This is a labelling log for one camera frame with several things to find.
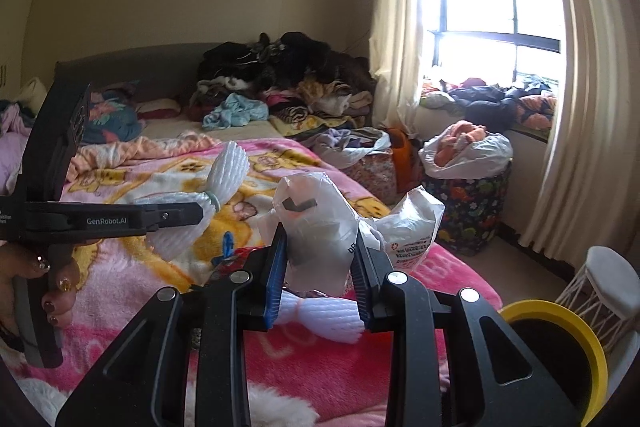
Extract white foam net bundle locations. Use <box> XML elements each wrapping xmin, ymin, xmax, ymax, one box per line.
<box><xmin>274</xmin><ymin>291</ymin><xmax>364</xmax><ymax>345</ymax></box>

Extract white foam net with band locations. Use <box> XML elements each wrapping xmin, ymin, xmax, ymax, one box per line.
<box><xmin>136</xmin><ymin>141</ymin><xmax>250</xmax><ymax>261</ymax></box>

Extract white plastic bag trash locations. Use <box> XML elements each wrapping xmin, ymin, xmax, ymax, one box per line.
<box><xmin>258</xmin><ymin>172</ymin><xmax>445</xmax><ymax>297</ymax></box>

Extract yellow rimmed black trash bin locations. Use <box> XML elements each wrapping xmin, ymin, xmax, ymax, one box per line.
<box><xmin>500</xmin><ymin>299</ymin><xmax>608</xmax><ymax>426</ymax></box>

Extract left hand painted nails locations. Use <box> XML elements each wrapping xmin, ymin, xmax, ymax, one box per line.
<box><xmin>1</xmin><ymin>242</ymin><xmax>80</xmax><ymax>337</ymax></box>

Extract floral dark blue pillow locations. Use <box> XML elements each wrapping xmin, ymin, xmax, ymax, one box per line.
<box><xmin>82</xmin><ymin>80</ymin><xmax>143</xmax><ymax>145</ymax></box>

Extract pink cartoon blanket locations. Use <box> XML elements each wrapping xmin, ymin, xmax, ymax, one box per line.
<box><xmin>8</xmin><ymin>131</ymin><xmax>504</xmax><ymax>425</ymax></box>

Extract dinosaur print laundry basket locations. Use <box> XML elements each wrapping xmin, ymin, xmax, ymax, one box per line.
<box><xmin>422</xmin><ymin>162</ymin><xmax>512</xmax><ymax>257</ymax></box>

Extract grey bed headboard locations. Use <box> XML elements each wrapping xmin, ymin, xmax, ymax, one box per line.
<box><xmin>53</xmin><ymin>42</ymin><xmax>217</xmax><ymax>105</ymax></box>

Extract cream curtain right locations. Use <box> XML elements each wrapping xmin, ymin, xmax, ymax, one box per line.
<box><xmin>521</xmin><ymin>0</ymin><xmax>639</xmax><ymax>268</ymax></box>

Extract cream curtain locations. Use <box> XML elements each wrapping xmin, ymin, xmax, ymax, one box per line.
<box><xmin>369</xmin><ymin>0</ymin><xmax>423</xmax><ymax>135</ymax></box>
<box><xmin>521</xmin><ymin>0</ymin><xmax>639</xmax><ymax>268</ymax></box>

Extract light blue garment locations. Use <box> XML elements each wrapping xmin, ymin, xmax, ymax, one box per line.
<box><xmin>202</xmin><ymin>93</ymin><xmax>269</xmax><ymax>131</ymax></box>

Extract white bag of clothes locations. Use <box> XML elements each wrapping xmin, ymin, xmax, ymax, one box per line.
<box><xmin>419</xmin><ymin>120</ymin><xmax>513</xmax><ymax>180</ymax></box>

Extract orange bag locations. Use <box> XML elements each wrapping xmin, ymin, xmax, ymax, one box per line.
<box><xmin>386</xmin><ymin>128</ymin><xmax>424</xmax><ymax>193</ymax></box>

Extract pile of clothes on bed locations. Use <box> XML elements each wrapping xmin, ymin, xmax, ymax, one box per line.
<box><xmin>184</xmin><ymin>31</ymin><xmax>376</xmax><ymax>138</ymax></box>

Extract pink floral fabric basket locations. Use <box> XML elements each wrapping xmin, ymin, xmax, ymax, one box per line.
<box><xmin>343</xmin><ymin>150</ymin><xmax>398</xmax><ymax>205</ymax></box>

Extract clothes on window sill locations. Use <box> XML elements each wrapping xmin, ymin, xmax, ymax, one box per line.
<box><xmin>420</xmin><ymin>75</ymin><xmax>556</xmax><ymax>133</ymax></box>

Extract cream curtain left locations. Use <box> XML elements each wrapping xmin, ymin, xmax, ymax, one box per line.
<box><xmin>369</xmin><ymin>0</ymin><xmax>423</xmax><ymax>135</ymax></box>

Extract white wire stool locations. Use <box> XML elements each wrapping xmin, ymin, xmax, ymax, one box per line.
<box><xmin>555</xmin><ymin>246</ymin><xmax>639</xmax><ymax>352</ymax></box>

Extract window frame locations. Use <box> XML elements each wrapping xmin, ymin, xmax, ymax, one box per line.
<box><xmin>430</xmin><ymin>0</ymin><xmax>565</xmax><ymax>84</ymax></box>

